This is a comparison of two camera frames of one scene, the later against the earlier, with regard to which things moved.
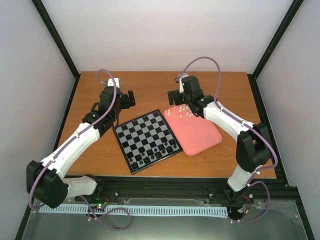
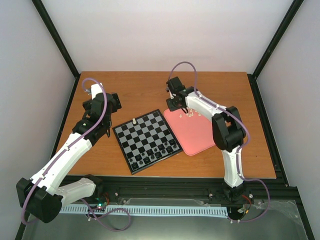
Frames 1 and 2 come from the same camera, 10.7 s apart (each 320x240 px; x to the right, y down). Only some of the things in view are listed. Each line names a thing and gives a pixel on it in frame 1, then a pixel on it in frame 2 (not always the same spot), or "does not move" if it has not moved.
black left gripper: [127, 104] -> [117, 104]
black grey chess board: [145, 141] does not move
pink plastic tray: [196, 134] does not move
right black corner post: [296, 5] does not move
